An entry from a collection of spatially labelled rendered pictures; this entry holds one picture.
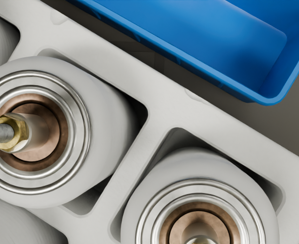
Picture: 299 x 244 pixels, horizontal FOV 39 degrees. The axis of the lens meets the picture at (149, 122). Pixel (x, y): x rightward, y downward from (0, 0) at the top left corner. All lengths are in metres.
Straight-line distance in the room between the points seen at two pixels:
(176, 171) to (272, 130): 0.27
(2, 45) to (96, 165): 0.15
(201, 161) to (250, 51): 0.27
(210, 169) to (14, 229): 0.15
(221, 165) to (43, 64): 0.12
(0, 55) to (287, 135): 0.32
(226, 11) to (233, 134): 0.23
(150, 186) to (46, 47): 0.15
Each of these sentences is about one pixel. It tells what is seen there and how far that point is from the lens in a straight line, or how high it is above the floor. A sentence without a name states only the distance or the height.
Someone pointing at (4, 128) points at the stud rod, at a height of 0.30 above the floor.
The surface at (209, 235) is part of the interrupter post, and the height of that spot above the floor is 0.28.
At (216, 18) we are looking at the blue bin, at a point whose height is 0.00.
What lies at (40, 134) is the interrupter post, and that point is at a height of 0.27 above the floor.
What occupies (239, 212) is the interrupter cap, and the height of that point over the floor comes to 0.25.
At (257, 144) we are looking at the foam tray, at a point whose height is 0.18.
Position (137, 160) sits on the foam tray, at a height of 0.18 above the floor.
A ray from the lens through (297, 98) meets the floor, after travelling 0.52.
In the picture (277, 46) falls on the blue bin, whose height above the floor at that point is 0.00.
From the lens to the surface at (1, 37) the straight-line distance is 0.37.
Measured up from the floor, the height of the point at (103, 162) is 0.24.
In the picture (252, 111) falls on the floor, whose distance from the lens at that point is 0.51.
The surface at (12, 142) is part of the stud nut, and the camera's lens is 0.23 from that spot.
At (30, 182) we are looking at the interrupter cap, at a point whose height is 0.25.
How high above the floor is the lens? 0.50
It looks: 85 degrees down
